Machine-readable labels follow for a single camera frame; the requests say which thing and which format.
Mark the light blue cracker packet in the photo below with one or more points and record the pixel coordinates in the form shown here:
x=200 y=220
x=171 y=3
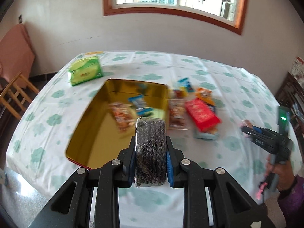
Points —
x=209 y=134

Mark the green tissue pack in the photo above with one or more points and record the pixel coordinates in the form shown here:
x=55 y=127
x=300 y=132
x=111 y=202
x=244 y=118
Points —
x=85 y=69

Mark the dark wooden cabinet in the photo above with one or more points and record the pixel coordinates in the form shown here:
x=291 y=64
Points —
x=290 y=94

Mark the red rice cake packet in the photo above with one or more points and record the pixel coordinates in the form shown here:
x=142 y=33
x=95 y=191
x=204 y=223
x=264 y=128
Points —
x=201 y=115

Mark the person's right hand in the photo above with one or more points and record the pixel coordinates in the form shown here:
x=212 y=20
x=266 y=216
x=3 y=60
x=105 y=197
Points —
x=284 y=172

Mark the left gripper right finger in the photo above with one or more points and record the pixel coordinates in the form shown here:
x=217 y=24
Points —
x=212 y=195

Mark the pink cloth covered furniture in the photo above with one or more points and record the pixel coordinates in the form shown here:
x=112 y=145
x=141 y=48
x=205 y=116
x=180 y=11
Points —
x=16 y=53

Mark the red gold toffee tin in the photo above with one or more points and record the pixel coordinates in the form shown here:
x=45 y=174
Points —
x=108 y=124

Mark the wooden framed window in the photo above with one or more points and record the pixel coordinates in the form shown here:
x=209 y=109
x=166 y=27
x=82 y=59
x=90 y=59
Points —
x=227 y=14

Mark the orange fried snack packet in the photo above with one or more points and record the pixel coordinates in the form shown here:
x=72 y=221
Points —
x=205 y=95

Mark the wooden chair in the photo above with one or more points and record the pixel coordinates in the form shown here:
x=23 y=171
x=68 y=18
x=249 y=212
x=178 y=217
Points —
x=17 y=94

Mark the black sesame bar packet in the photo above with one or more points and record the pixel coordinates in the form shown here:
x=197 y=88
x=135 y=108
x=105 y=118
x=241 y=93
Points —
x=150 y=152

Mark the black wall switch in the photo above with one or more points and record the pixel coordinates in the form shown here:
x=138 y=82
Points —
x=20 y=17

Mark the blue candy packet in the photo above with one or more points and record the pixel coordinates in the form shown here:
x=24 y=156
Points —
x=138 y=101
x=185 y=84

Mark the brown cube cake packet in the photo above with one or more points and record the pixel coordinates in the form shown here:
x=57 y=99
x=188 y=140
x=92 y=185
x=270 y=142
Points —
x=122 y=114

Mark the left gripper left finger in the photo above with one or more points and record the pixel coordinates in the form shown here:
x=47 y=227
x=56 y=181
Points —
x=70 y=206

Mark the clear brown pastry packet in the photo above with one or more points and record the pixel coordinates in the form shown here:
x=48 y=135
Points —
x=177 y=112

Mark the cloud pattern tablecloth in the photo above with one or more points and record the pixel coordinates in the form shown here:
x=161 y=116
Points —
x=66 y=126

